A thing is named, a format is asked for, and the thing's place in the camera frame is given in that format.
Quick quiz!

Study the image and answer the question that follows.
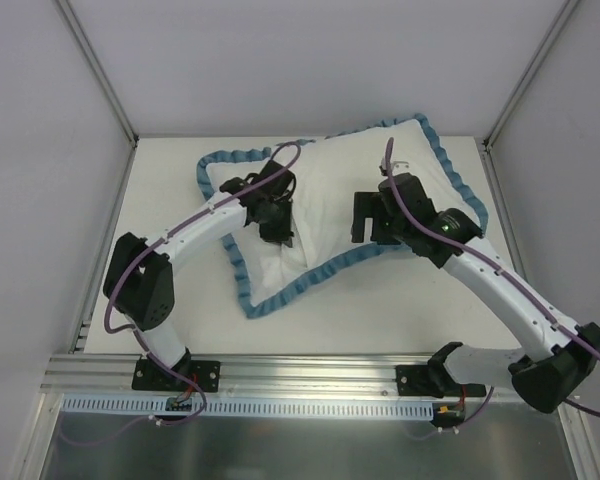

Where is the white pillow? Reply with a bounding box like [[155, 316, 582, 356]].
[[205, 119, 481, 304]]

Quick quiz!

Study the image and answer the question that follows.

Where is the blue patterned pillowcase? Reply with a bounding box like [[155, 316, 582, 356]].
[[195, 113, 490, 321]]

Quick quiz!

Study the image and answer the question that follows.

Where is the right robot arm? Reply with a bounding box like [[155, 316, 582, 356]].
[[351, 173, 600, 413]]

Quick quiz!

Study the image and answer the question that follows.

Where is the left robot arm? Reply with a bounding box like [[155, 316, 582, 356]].
[[103, 160, 296, 390]]

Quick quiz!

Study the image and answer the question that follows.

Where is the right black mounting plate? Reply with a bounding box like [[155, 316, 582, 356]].
[[395, 364, 487, 399]]

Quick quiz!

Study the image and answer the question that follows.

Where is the black mounting plate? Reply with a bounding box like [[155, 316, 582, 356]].
[[395, 364, 487, 399], [131, 357, 222, 393]]

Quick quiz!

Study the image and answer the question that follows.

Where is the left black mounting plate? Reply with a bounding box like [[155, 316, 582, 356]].
[[131, 357, 222, 393]]

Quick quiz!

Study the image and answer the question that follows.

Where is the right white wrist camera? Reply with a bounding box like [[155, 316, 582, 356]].
[[379, 157, 411, 177]]

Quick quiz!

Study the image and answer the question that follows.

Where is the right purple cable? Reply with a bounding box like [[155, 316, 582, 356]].
[[384, 137, 600, 441]]

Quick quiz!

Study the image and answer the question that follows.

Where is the right aluminium frame post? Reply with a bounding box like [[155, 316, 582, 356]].
[[482, 0, 582, 152]]

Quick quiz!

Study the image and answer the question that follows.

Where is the aluminium frame post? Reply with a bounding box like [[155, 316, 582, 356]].
[[482, 0, 582, 152], [52, 0, 139, 147]]

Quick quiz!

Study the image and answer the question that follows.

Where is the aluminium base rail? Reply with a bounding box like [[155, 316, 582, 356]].
[[40, 353, 426, 400]]

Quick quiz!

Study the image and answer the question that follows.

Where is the white slotted cable duct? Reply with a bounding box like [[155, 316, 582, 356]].
[[61, 394, 434, 422]]

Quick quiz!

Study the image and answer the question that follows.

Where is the left aluminium frame post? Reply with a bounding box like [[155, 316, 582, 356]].
[[52, 0, 139, 147]]

